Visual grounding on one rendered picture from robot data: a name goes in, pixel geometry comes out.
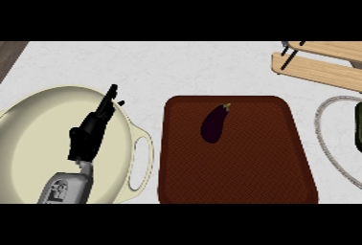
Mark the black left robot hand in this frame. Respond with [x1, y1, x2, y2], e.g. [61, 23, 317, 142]
[67, 83, 127, 162]

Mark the brown tray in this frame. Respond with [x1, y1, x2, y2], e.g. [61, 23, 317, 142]
[157, 95, 319, 205]

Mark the wooden tiered shelf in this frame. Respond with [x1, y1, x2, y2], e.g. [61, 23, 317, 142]
[271, 40, 362, 94]

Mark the purple eggplant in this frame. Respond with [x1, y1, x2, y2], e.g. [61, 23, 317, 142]
[200, 102, 232, 145]

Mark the white round placemat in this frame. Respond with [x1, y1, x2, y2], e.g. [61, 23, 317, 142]
[314, 95, 362, 190]

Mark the dark green vegetable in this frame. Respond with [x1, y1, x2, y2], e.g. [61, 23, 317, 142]
[353, 101, 362, 153]

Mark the cream pot with handles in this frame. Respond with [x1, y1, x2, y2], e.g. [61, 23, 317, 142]
[0, 84, 155, 205]

